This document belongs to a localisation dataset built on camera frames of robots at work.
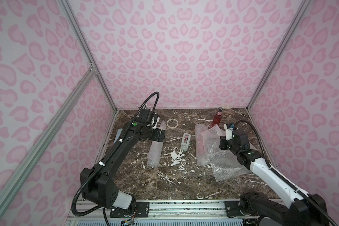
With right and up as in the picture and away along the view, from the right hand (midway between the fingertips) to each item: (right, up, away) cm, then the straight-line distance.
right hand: (221, 136), depth 84 cm
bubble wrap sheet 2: (-9, -6, +9) cm, 14 cm away
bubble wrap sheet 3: (+3, -17, +1) cm, 17 cm away
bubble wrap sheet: (-40, -9, +6) cm, 41 cm away
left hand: (-37, +2, -3) cm, 37 cm away
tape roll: (-31, +4, +24) cm, 39 cm away
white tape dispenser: (-20, -5, +12) cm, 24 cm away
